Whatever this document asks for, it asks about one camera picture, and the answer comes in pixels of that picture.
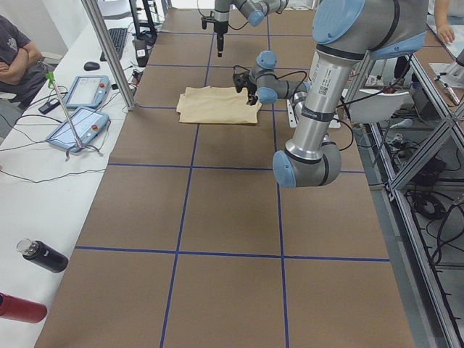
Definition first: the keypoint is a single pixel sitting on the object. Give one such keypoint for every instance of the teach pendant tablet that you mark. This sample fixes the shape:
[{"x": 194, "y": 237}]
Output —
[
  {"x": 87, "y": 122},
  {"x": 87, "y": 91}
]

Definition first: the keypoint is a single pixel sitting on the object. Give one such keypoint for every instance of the beige long-sleeve printed shirt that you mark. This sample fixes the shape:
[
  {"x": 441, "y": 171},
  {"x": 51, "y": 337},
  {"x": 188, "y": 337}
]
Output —
[{"x": 216, "y": 105}]

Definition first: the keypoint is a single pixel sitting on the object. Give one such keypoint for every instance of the aluminium frame post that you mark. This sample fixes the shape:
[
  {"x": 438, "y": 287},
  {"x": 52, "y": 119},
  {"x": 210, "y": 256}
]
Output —
[{"x": 95, "y": 16}]

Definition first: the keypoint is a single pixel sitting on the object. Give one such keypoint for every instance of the metal stick with green clip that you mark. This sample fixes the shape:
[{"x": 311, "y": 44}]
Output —
[{"x": 78, "y": 145}]

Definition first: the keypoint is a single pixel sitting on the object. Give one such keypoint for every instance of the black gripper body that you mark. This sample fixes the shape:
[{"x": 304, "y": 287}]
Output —
[
  {"x": 220, "y": 27},
  {"x": 249, "y": 88}
]

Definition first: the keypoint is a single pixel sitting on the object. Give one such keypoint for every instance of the upper teach pendant tablet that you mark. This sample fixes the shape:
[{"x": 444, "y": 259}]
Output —
[{"x": 87, "y": 91}]

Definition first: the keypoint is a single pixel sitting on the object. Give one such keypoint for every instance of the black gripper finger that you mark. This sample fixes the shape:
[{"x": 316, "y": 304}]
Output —
[
  {"x": 220, "y": 45},
  {"x": 252, "y": 100}
]

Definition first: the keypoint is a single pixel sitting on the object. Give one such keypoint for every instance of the black computer mouse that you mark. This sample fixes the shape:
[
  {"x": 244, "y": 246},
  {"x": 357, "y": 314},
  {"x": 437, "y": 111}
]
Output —
[{"x": 91, "y": 66}]

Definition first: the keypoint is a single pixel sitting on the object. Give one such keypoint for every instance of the lower teach pendant tablet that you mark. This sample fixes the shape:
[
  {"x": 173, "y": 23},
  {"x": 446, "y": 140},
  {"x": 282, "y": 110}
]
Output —
[{"x": 87, "y": 122}]

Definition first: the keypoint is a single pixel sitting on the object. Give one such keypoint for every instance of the red water bottle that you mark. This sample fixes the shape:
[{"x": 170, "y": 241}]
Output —
[{"x": 19, "y": 309}]

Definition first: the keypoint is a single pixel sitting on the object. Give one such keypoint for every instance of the black phone on desk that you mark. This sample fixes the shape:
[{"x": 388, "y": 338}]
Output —
[{"x": 48, "y": 106}]

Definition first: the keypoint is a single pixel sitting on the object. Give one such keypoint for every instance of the black keyboard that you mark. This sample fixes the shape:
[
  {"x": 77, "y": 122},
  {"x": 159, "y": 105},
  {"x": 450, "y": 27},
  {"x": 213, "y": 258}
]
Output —
[{"x": 118, "y": 37}]

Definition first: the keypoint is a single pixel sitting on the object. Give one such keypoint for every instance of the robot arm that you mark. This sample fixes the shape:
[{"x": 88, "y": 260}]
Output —
[
  {"x": 253, "y": 11},
  {"x": 344, "y": 32}
]

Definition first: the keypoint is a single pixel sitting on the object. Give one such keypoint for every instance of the white pedestal column base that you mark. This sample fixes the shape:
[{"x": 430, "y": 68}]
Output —
[{"x": 296, "y": 108}]

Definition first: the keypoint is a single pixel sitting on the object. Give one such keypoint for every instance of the black water bottle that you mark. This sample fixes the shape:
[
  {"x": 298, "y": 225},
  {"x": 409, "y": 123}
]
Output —
[{"x": 42, "y": 255}]

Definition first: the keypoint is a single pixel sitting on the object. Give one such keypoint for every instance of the seated person grey shirt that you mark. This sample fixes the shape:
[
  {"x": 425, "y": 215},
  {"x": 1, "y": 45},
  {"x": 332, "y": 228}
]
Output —
[{"x": 23, "y": 72}]

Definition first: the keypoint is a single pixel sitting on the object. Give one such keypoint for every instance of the white plastic chair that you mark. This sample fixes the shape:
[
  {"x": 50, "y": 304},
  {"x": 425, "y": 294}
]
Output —
[{"x": 371, "y": 107}]

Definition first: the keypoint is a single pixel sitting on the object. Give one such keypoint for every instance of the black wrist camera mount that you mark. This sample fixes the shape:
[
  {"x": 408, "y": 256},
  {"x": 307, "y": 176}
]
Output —
[
  {"x": 208, "y": 19},
  {"x": 240, "y": 81}
]

